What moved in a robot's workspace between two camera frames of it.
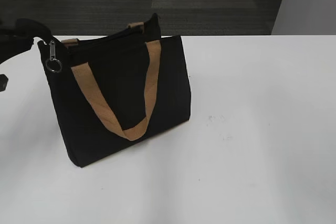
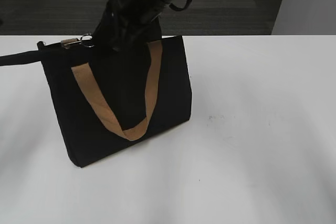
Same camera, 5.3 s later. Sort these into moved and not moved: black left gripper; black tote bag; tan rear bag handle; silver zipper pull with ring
Moved: silver zipper pull with ring; black left gripper
Not moved: black tote bag; tan rear bag handle
